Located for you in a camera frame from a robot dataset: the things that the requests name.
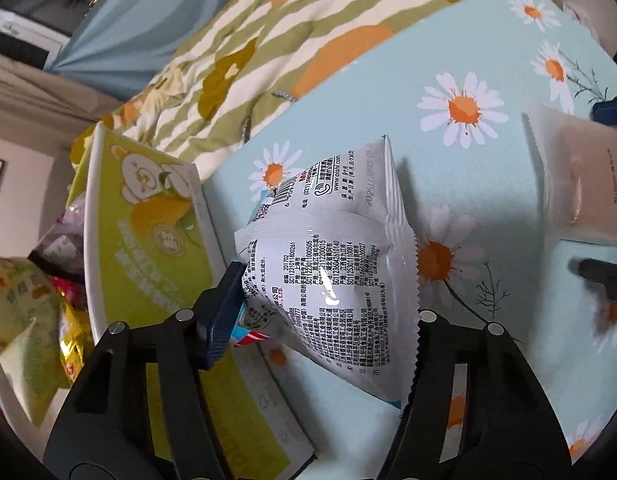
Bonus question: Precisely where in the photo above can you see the blue daisy tablecloth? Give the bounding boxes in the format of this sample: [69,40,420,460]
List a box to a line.
[203,0,617,466]

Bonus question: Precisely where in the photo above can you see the beige curtain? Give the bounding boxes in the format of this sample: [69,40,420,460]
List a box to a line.
[0,52,124,136]

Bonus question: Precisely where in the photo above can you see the striped flower blanket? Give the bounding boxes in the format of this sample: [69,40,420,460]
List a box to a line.
[71,0,544,181]

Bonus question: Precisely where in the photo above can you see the blue bed sheet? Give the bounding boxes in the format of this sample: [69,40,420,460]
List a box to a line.
[48,0,289,103]

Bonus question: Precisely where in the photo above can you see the purple snack packet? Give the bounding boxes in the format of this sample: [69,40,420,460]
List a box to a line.
[28,195,89,281]

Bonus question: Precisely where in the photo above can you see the yellow green snack packet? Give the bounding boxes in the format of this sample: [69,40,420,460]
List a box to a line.
[0,255,62,426]

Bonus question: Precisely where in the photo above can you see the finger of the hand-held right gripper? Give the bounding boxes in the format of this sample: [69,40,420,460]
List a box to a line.
[579,257,617,303]
[591,97,617,123]

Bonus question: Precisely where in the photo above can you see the green cardboard box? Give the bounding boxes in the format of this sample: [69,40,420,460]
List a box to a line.
[0,122,319,466]

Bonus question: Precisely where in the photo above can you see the pink snack packet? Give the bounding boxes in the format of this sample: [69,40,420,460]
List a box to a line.
[51,275,89,311]

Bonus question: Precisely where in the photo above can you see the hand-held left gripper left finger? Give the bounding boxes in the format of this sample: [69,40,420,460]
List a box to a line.
[42,260,249,480]

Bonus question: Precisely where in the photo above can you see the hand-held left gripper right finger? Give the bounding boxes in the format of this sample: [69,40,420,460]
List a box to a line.
[379,310,574,480]

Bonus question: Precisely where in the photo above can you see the cream snack packet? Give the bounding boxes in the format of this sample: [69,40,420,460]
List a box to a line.
[523,105,617,246]

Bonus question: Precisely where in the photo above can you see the window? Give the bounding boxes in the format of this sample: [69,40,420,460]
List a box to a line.
[0,0,114,51]

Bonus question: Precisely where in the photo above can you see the white snack packet blue edges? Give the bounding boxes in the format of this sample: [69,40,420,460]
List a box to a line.
[233,135,420,408]

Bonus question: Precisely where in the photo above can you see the gold snack packet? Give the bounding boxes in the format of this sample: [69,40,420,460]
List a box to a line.
[58,302,95,388]

